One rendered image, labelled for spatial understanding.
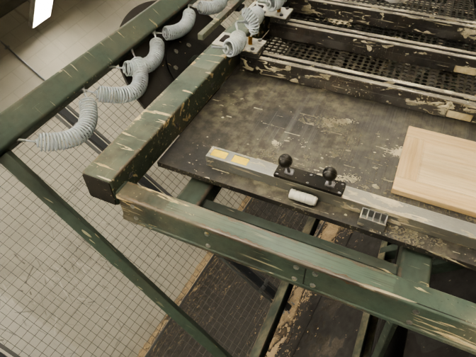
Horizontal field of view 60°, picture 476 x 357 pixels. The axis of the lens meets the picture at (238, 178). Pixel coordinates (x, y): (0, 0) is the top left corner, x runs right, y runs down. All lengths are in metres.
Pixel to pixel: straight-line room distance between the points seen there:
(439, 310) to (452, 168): 0.51
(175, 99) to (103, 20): 5.48
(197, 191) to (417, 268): 0.64
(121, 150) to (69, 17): 5.56
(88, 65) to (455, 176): 1.36
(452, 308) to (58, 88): 1.41
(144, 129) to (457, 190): 0.93
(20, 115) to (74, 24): 5.16
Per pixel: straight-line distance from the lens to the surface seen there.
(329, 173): 1.05
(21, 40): 6.42
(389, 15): 2.09
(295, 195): 1.16
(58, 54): 6.39
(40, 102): 1.61
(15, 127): 1.55
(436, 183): 1.32
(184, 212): 1.09
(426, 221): 1.17
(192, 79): 1.48
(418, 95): 1.56
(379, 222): 1.14
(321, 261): 1.01
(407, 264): 1.17
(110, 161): 1.20
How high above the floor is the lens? 1.80
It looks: 13 degrees down
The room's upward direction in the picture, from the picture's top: 47 degrees counter-clockwise
